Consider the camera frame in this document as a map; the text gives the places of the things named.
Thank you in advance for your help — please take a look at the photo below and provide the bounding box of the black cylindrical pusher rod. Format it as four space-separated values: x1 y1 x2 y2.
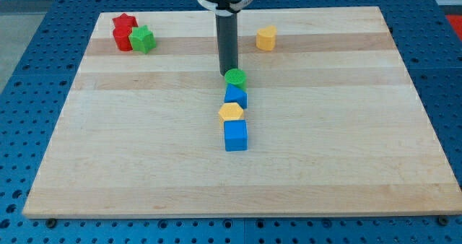
216 14 238 76

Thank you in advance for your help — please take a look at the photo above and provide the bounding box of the yellow heart block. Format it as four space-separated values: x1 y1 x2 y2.
256 25 277 51

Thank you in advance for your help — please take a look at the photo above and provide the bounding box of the green cylinder block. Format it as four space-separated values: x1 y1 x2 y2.
225 68 247 91

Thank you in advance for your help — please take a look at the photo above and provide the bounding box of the blue triangle block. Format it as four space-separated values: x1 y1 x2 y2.
224 84 248 109

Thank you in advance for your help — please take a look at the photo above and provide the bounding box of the yellow hexagon block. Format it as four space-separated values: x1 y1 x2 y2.
218 103 245 126

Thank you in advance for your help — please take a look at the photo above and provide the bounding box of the green star block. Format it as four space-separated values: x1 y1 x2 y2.
128 25 157 54

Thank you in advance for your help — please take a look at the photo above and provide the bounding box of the blue cube block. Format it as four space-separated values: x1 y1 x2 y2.
224 120 248 152

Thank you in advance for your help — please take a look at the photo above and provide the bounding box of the red star block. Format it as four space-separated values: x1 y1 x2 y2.
112 13 138 28

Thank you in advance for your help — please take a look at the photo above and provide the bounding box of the red cylinder block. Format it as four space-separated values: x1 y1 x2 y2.
113 26 133 51

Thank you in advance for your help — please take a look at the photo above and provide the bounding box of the wooden board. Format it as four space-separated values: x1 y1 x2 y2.
23 6 461 219

